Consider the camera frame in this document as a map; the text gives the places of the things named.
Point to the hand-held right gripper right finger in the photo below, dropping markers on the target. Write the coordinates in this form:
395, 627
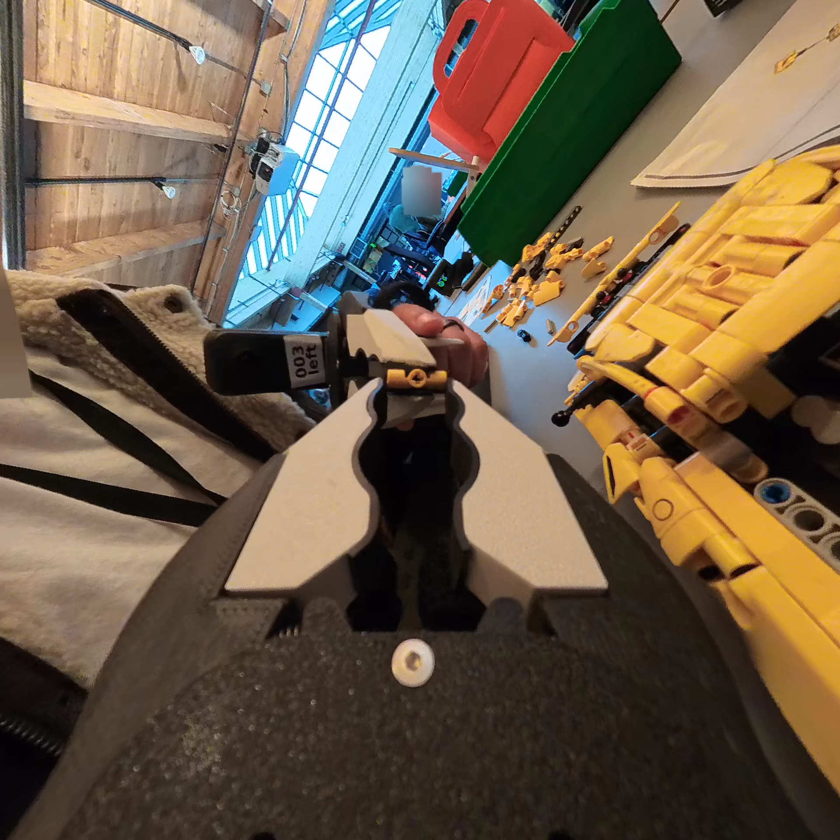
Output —
531, 525

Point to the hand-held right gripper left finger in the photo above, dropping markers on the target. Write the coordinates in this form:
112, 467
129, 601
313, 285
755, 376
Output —
295, 525

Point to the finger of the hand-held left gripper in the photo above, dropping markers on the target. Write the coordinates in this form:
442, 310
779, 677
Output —
387, 338
407, 407

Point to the yellow connector brick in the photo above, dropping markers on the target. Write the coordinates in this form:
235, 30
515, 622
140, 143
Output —
417, 379

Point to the yellow toy brick car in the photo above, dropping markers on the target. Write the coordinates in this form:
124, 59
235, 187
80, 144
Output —
722, 295

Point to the instruction booklet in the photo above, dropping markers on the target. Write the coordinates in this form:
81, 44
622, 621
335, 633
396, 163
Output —
754, 118

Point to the person's left hand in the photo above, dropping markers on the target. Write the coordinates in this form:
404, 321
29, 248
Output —
466, 361

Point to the black device green lights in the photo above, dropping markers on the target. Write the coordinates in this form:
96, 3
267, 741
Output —
453, 272

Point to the yellow printed leaflet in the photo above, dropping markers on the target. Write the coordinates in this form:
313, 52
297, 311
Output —
476, 298

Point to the person's fleece-lined jacket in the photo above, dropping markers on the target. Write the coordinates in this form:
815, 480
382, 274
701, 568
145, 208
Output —
98, 302

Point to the pile of yellow bricks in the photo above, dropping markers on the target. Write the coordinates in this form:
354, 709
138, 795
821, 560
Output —
548, 292

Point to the wooden articulated stand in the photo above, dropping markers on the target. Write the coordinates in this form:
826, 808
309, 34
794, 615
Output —
433, 156

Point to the ceiling track spotlight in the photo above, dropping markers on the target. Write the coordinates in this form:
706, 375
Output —
198, 54
169, 190

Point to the white hanging ceiling unit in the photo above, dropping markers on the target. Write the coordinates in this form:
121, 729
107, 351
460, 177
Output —
272, 164

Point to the person's white sweater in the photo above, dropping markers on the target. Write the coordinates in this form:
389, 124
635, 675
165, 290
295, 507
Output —
98, 558

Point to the black long brick beam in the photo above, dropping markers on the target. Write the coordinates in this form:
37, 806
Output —
561, 229

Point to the green storage bin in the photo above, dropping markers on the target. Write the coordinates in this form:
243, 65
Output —
577, 131

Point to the red plastic tote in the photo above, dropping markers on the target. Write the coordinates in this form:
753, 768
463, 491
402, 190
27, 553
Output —
499, 65

